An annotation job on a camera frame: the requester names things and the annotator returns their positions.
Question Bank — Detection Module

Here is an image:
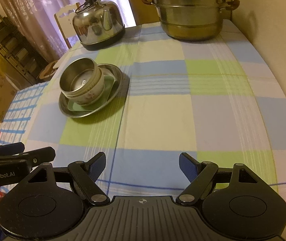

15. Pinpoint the pink curtain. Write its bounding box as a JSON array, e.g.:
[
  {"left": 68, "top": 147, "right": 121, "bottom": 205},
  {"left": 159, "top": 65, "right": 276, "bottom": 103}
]
[{"left": 0, "top": 0, "right": 137, "bottom": 63}]

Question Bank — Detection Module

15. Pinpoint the cream plastic bowl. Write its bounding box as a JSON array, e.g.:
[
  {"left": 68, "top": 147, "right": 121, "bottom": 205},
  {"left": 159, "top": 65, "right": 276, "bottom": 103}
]
[{"left": 60, "top": 66, "right": 102, "bottom": 97}]

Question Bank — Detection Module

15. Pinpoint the stacked steel steamer pot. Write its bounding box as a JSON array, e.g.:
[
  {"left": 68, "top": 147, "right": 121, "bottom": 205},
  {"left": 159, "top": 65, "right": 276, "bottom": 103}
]
[{"left": 142, "top": 0, "right": 240, "bottom": 41}]

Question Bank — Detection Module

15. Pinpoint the green square plate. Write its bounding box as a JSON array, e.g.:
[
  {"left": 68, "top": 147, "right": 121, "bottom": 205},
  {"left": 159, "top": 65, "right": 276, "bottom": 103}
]
[{"left": 67, "top": 75, "right": 115, "bottom": 111}]

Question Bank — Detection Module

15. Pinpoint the white wooden chair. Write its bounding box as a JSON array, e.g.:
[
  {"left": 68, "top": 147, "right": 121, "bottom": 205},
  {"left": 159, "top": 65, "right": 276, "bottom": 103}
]
[{"left": 54, "top": 2, "right": 80, "bottom": 48}]

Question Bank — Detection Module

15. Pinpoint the blue patterned cloth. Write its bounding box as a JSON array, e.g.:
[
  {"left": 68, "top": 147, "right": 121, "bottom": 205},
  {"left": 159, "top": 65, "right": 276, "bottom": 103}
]
[{"left": 0, "top": 82, "right": 49, "bottom": 145}]

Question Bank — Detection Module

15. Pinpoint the dark metal rack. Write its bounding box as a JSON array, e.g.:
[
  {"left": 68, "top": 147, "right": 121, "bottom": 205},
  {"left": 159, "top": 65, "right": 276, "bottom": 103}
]
[{"left": 0, "top": 15, "right": 48, "bottom": 85}]

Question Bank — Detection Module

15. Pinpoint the round stool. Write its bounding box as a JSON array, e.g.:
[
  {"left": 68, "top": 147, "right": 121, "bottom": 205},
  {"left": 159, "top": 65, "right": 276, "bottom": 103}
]
[{"left": 38, "top": 60, "right": 58, "bottom": 82}]

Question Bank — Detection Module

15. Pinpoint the white ceramic bowl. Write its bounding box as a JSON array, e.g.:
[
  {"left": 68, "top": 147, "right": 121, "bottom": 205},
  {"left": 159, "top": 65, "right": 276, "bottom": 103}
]
[{"left": 67, "top": 66, "right": 105, "bottom": 106}]

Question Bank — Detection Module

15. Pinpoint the large steel plate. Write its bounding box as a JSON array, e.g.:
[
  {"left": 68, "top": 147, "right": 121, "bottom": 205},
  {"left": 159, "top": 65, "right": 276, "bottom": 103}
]
[{"left": 58, "top": 64, "right": 123, "bottom": 118}]

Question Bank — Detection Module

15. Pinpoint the stainless steel kettle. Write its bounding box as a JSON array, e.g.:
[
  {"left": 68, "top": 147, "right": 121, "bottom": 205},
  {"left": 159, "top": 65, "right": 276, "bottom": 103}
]
[{"left": 72, "top": 0, "right": 125, "bottom": 51}]

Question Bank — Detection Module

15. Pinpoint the plaid tablecloth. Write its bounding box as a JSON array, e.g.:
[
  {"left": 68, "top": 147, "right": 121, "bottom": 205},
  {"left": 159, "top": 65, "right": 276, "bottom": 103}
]
[{"left": 23, "top": 21, "right": 286, "bottom": 201}]

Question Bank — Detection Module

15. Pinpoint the stainless steel bowl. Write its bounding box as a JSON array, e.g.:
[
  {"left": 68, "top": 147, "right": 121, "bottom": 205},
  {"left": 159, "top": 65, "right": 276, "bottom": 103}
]
[{"left": 59, "top": 58, "right": 98, "bottom": 95}]

